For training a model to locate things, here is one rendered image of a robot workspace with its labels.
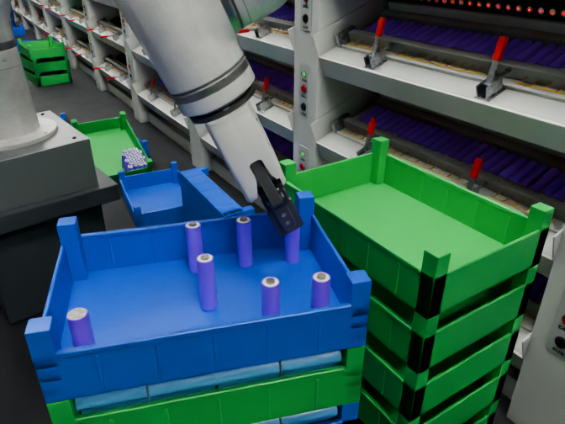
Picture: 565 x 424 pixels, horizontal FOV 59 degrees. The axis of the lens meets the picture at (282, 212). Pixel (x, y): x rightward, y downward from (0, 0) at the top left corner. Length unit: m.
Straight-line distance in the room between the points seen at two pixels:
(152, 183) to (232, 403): 1.36
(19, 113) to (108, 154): 0.83
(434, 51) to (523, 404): 0.64
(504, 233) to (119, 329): 0.49
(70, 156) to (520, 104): 0.86
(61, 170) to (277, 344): 0.77
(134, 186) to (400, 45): 1.09
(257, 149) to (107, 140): 1.57
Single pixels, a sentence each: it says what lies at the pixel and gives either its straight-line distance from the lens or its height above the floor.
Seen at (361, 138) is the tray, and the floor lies 0.37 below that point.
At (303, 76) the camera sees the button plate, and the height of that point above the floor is 0.49.
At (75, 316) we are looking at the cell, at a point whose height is 0.47.
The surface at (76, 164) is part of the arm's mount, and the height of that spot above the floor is 0.34.
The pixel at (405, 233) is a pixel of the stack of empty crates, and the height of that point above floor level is 0.40.
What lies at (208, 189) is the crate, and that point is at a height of 0.20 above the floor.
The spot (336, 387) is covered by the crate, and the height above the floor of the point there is 0.35.
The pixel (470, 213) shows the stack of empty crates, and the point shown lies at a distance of 0.74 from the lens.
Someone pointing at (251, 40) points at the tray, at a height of 0.53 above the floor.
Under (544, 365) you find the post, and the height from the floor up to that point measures 0.15.
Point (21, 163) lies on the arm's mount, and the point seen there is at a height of 0.37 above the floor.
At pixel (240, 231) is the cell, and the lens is 0.59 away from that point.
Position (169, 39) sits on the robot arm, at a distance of 0.48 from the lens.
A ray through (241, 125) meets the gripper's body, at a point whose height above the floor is 0.60.
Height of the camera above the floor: 0.75
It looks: 28 degrees down
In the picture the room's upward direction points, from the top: straight up
